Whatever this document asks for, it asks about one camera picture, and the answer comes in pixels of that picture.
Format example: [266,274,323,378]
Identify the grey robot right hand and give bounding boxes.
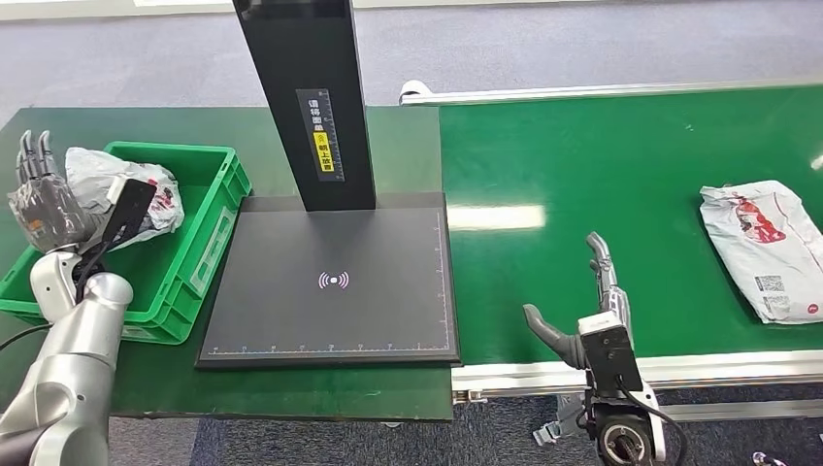
[522,231,636,371]

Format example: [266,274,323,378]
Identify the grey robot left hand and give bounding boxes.
[7,129,108,256]

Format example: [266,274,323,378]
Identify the white red-print plastic package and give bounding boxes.
[699,179,823,327]
[64,146,186,250]

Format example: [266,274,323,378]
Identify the green conveyor belt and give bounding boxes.
[439,84,823,367]

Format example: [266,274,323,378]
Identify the black inbound scanner machine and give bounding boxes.
[194,0,462,371]

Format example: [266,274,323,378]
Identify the green plastic crate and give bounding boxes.
[0,141,254,348]

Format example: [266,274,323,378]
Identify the yellow sticker on scanner column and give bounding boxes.
[312,131,336,174]

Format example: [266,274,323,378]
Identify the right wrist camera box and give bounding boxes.
[576,311,644,394]

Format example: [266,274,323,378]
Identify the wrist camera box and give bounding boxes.
[96,176,159,250]
[576,311,644,394]

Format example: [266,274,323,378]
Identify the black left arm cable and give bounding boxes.
[0,239,115,353]

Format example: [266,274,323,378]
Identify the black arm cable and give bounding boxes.
[613,376,689,466]
[0,239,115,353]

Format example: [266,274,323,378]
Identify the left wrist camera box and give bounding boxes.
[96,176,159,250]

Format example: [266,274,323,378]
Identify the aluminium conveyor frame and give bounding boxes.
[398,78,823,447]

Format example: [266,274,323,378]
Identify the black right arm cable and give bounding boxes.
[613,376,689,466]

